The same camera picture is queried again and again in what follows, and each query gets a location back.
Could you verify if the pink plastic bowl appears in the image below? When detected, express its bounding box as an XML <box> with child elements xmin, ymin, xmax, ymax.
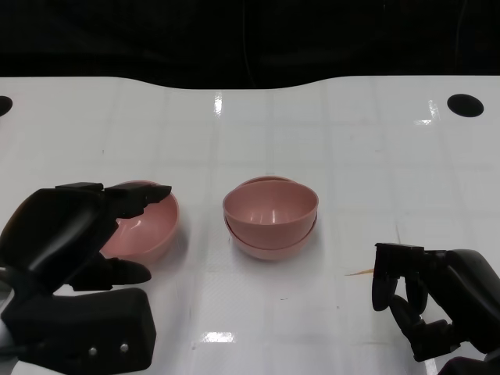
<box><xmin>99</xmin><ymin>180</ymin><xmax>180</xmax><ymax>263</ymax></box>
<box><xmin>222</xmin><ymin>180</ymin><xmax>320</xmax><ymax>249</ymax></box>
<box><xmin>223</xmin><ymin>175</ymin><xmax>318</xmax><ymax>262</ymax></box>

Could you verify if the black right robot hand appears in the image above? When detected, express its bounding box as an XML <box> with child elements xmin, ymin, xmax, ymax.
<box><xmin>370</xmin><ymin>242</ymin><xmax>500</xmax><ymax>363</ymax></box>

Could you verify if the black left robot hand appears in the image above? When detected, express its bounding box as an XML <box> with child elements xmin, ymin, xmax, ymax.
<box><xmin>0</xmin><ymin>181</ymin><xmax>173</xmax><ymax>296</ymax></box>

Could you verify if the black backdrop cloth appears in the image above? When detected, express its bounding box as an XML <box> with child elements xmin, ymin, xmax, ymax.
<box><xmin>0</xmin><ymin>0</ymin><xmax>500</xmax><ymax>91</ymax></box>

